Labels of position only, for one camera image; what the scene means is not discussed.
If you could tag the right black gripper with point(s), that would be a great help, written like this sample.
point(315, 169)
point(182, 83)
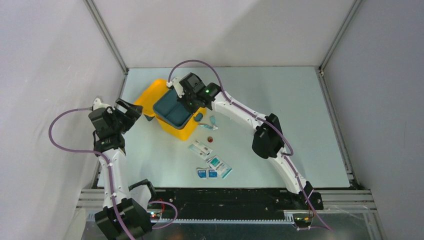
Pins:
point(190, 109)

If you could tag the white teal striped packet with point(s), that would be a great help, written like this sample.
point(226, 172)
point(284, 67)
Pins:
point(200, 149)

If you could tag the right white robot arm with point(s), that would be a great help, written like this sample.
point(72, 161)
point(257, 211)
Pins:
point(268, 142)

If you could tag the blue alcohol pad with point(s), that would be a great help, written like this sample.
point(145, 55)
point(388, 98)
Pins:
point(202, 173)
point(212, 174)

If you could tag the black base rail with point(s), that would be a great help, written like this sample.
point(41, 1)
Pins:
point(234, 204)

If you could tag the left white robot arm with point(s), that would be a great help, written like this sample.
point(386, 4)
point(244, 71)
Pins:
point(121, 216)

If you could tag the teal tube upper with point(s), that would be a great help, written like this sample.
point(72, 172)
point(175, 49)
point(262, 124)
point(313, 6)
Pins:
point(213, 122)

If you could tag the teal tube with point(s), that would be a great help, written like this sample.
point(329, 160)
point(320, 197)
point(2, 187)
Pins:
point(207, 126)
point(213, 122)

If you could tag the blue alcohol pad right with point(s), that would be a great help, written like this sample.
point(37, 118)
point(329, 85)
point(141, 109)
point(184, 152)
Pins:
point(212, 174)

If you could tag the yellow medicine kit box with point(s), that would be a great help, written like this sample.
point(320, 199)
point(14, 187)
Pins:
point(150, 96)

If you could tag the medical gauze dressing packet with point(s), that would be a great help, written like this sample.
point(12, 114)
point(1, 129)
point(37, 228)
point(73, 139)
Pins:
point(219, 166)

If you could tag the dark teal divided tray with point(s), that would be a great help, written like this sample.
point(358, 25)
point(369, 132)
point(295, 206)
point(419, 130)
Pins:
point(170, 110)

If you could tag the blue alcohol pad left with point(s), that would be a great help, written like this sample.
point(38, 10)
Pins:
point(202, 173)

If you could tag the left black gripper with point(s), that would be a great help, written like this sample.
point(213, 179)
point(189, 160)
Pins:
point(131, 115)

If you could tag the teal tube lower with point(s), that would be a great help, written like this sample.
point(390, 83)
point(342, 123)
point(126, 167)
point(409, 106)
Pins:
point(207, 126)

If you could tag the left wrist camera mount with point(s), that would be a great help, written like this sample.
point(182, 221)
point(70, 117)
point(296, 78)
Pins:
point(99, 104)

